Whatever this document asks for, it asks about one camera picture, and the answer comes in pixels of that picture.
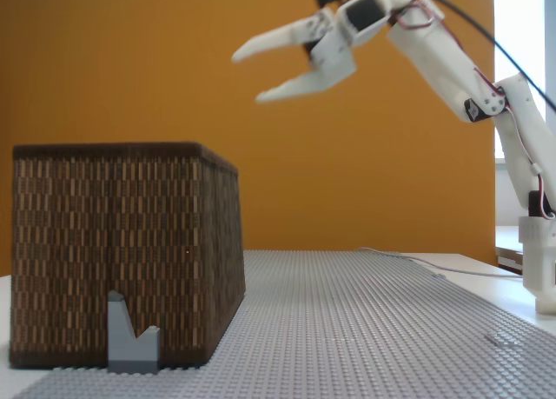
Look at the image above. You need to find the bright window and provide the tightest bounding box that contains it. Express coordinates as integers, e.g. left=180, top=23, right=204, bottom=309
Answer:
left=493, top=0, right=556, bottom=270

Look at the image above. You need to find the grey studded baseplate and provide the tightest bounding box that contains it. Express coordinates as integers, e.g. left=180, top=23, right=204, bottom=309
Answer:
left=142, top=249, right=556, bottom=399
left=15, top=366, right=149, bottom=399

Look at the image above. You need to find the small clear plastic piece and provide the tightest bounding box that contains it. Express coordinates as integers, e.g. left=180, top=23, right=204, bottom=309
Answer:
left=484, top=332, right=519, bottom=349

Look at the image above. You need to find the black cable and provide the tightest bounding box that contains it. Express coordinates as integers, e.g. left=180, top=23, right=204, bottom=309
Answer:
left=377, top=0, right=556, bottom=111

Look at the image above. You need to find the brown woven fabric bin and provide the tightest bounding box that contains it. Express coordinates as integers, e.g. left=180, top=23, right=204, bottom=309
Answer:
left=9, top=141, right=248, bottom=370

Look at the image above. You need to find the grey notched brick holder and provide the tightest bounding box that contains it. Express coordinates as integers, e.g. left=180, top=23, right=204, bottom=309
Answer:
left=106, top=289, right=161, bottom=374

